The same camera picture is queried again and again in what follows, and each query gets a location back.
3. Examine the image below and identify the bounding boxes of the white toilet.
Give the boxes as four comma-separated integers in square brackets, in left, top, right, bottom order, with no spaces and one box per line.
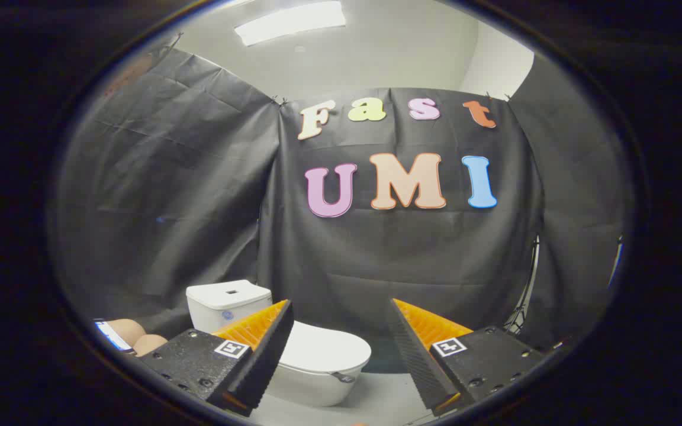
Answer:
[186,280,372,408]

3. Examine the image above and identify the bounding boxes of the black tripod stand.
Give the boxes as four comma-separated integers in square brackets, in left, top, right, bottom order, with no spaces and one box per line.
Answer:
[504,235,541,337]

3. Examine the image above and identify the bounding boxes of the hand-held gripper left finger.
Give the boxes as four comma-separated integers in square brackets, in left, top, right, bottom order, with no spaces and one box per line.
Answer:
[139,299,294,418]

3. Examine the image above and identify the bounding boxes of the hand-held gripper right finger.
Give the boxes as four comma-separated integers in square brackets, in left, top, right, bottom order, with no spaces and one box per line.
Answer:
[387,298,549,418]

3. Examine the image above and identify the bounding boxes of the small blue white device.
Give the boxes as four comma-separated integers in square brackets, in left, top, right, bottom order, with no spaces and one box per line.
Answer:
[94,319,134,354]

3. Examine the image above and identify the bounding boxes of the black backdrop cloth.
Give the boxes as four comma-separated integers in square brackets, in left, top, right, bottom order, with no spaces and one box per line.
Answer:
[51,47,635,356]

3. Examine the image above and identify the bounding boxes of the white toilet lid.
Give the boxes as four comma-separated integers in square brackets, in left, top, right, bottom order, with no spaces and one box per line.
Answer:
[279,321,372,384]

